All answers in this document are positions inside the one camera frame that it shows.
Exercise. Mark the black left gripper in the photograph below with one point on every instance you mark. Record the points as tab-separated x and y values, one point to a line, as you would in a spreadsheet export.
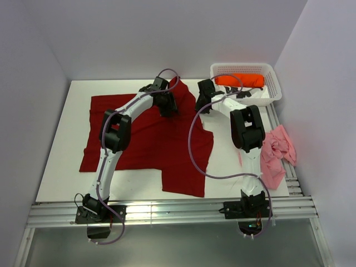
172	107

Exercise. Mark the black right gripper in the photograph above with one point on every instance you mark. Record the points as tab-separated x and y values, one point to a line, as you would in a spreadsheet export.
198	106

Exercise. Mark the dark red t shirt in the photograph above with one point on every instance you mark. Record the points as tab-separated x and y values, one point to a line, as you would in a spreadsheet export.
173	145

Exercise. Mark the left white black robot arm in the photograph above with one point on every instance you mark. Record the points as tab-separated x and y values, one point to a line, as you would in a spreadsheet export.
115	136

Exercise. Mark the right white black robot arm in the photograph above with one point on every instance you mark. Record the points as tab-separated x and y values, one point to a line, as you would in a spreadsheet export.
247	134

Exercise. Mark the white black printed t shirt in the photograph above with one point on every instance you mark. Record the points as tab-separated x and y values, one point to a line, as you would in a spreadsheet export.
247	92

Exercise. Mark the rolled orange t shirt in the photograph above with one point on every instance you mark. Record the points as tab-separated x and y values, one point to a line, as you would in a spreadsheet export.
248	80

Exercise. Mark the white plastic basket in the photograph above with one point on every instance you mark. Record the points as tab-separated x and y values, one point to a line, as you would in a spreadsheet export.
264	69

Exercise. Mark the pink t shirt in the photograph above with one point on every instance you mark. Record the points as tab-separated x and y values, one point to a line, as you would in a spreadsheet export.
264	164

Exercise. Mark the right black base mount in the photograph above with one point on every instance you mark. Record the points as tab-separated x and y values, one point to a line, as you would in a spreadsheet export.
253	213

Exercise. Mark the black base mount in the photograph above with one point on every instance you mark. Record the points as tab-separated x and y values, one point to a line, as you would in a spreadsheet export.
98	217
253	213

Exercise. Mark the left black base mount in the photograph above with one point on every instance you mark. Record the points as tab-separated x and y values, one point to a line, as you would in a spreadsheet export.
98	217

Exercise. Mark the aluminium rail frame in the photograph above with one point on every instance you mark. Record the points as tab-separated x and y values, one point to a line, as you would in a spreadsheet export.
295	206

